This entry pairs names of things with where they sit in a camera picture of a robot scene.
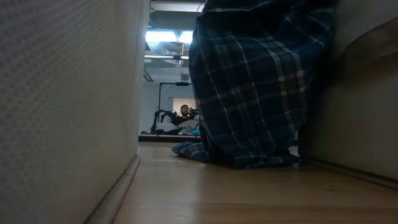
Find blue plaid shirt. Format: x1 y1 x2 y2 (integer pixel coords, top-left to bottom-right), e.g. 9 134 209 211
171 0 337 170

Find person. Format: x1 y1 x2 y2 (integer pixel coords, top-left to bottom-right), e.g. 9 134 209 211
175 104 200 126

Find long ceiling strip light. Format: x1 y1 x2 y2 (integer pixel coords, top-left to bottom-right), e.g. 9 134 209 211
144 54 190 61

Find bright ceiling light panel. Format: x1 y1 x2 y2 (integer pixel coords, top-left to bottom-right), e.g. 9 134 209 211
145 29 195 45

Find beige fabric bin with white garment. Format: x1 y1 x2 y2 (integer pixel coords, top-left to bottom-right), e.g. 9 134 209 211
0 0 152 224

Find beige fabric bin with green garment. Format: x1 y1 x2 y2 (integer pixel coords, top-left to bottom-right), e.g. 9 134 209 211
297 0 398 191

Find black aluminium table frame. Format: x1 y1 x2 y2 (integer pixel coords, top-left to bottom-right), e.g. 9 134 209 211
138 134 202 144

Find black background robot frame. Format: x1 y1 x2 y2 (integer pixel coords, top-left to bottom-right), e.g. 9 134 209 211
157 82 194 124

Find brown bin handle strap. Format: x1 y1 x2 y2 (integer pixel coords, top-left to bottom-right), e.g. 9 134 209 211
338 15 398 82

